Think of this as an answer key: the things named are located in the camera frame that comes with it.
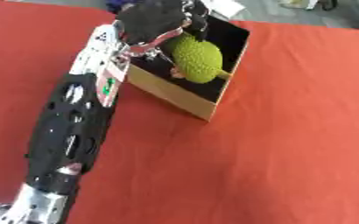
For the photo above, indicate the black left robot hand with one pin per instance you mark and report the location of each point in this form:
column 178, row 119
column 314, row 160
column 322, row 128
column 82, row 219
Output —
column 149, row 19

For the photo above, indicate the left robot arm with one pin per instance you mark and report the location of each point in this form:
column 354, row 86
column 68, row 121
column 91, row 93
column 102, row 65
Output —
column 70, row 122

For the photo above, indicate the tan cardboard box black inside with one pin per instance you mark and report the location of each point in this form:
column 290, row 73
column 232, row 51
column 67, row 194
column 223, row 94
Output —
column 177, row 93

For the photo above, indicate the blue object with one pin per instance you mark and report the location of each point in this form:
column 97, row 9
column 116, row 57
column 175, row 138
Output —
column 117, row 5

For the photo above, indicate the small brown toy object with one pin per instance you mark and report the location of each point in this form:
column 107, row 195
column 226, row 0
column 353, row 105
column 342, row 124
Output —
column 177, row 73

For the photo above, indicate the green spiky toy durian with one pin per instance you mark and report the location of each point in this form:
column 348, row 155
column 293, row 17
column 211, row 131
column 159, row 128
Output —
column 198, row 58

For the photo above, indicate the white paper sheet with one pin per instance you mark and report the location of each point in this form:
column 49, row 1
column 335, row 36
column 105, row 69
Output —
column 224, row 6

